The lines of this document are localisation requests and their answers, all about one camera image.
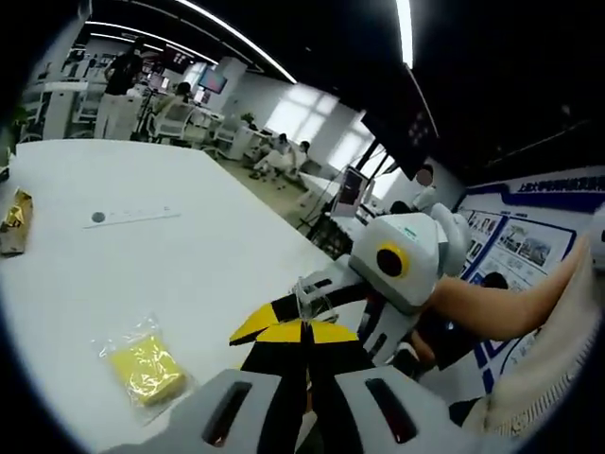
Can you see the pink lit monitor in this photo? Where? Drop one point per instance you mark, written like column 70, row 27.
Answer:
column 212, row 79

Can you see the white office chair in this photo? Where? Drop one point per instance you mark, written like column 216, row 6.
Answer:
column 175, row 123

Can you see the black wall screen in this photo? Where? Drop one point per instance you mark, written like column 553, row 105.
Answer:
column 402, row 137

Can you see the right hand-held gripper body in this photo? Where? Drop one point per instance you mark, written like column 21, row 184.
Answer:
column 416, row 246

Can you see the blue and white wall poster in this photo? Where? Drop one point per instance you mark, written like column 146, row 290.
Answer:
column 529, row 236

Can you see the person's right hand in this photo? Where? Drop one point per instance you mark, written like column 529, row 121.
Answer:
column 442, row 338

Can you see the silver desktop monitor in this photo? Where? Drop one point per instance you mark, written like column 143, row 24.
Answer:
column 352, row 191

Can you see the person's beige knit sweater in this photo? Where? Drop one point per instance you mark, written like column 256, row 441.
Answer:
column 558, row 378

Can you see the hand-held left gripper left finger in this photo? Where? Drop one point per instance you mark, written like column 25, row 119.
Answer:
column 189, row 416

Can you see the long ceiling light strip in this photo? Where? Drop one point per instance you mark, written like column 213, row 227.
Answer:
column 246, row 40
column 405, row 30

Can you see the bagged round yellow silicone block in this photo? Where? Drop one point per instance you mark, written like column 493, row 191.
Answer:
column 314, row 307

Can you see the brown and gold snack packet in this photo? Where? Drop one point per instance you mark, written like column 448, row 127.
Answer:
column 16, row 222

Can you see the bagged square yellow silicone block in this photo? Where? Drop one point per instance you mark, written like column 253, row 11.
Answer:
column 146, row 371

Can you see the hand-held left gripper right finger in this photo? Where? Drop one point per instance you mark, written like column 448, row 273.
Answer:
column 425, row 416

